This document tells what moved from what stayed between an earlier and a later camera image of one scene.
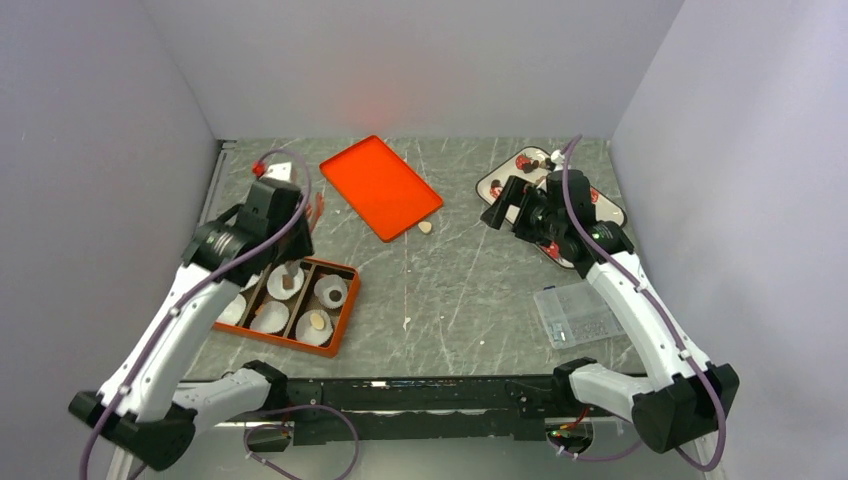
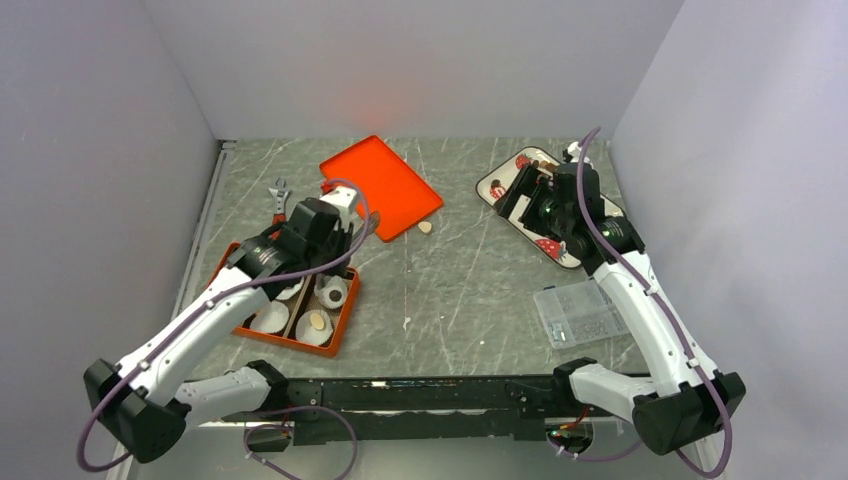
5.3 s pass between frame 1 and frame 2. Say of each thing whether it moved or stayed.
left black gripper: moved
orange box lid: stayed
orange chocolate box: stayed
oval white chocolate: stayed
